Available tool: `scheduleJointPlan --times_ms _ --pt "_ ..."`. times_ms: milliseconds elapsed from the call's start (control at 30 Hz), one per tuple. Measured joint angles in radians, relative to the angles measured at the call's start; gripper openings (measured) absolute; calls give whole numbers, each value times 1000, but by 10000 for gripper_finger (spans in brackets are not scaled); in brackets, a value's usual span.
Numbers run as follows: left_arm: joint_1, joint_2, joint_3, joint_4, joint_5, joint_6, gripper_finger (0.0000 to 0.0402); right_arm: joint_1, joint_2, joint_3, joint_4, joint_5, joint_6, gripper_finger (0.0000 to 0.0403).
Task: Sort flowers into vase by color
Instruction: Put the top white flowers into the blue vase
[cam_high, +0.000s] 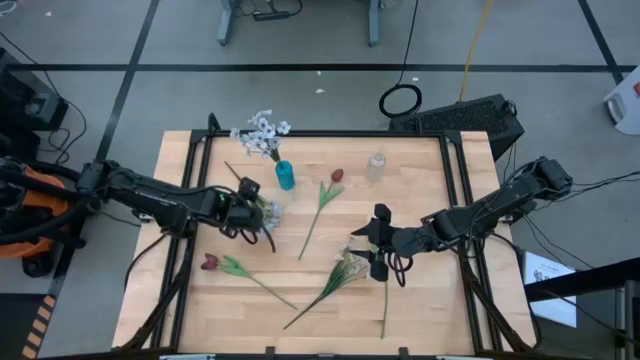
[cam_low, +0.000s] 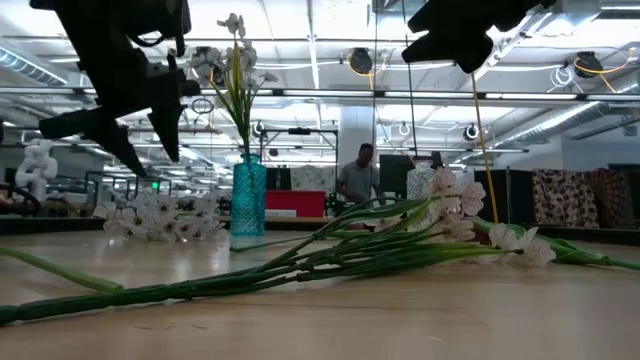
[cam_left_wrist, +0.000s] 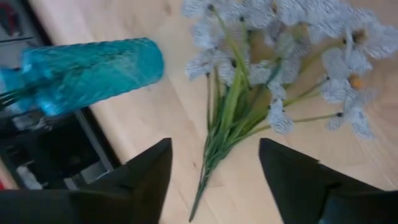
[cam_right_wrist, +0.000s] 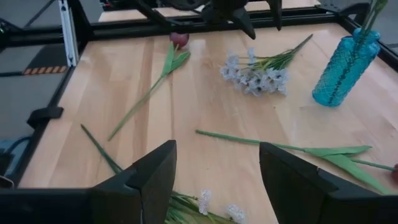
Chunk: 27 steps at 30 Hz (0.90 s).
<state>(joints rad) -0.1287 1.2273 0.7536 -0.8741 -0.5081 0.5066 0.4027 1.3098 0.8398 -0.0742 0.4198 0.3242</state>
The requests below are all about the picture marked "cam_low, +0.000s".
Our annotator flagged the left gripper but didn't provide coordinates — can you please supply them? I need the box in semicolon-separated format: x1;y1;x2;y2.
38;28;203;178

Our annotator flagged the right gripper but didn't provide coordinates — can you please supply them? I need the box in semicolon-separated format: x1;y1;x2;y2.
400;0;558;75

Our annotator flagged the teal glass vase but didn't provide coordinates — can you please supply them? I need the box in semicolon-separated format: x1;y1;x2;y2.
229;152;268;239

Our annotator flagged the green stem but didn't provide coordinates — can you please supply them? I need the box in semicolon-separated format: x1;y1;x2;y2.
0;245;125;295

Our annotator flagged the clear glass vase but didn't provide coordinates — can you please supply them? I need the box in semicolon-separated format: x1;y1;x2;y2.
405;160;442;232

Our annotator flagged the white robot figure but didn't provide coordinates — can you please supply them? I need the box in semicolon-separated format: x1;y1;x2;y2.
14;138;59;202

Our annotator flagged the white column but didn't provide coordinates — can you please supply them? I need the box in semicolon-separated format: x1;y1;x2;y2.
339;104;377;201

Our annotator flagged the black monitor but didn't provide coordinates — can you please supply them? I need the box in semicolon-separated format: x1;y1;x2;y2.
378;153;417;194
264;166;293;192

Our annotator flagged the black panel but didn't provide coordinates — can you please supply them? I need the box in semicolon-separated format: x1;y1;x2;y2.
473;169;534;224

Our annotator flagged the red box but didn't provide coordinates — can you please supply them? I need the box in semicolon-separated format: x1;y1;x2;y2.
264;189;329;219

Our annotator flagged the person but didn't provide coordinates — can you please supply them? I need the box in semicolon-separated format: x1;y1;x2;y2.
335;142;382;204

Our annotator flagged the floral white cloth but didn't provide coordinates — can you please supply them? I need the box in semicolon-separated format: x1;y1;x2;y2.
290;164;337;193

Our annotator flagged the patterned cloth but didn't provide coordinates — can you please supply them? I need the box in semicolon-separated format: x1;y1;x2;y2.
531;167;640;230

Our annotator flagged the black robot with green lights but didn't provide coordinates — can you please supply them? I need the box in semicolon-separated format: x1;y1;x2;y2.
324;192;347;218

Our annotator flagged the yellow cable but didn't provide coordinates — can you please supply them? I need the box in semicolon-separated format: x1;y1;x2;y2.
469;71;500;224

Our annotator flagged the black gantry frame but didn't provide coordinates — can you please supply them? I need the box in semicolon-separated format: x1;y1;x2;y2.
258;126;341;167

